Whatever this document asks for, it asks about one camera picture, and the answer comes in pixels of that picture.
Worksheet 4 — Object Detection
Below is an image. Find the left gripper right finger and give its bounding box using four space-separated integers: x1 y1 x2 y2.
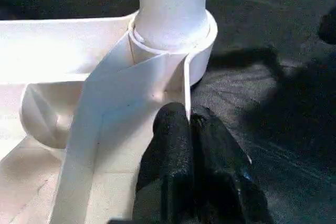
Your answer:
190 105 275 224

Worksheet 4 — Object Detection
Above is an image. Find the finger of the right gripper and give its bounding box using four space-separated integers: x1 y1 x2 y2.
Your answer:
318 7 336 45

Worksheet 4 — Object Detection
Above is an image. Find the white plastic table leg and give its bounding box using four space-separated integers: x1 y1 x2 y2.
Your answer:
131 0 212 52

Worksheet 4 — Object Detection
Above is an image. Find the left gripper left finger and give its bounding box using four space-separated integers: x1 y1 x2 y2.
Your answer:
131 102 198 224

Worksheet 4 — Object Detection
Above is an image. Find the white plastic table top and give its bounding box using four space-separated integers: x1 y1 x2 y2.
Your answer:
0 9 219 224

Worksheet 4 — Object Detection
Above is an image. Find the black work mat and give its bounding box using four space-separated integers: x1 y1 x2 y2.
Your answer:
0 0 336 224

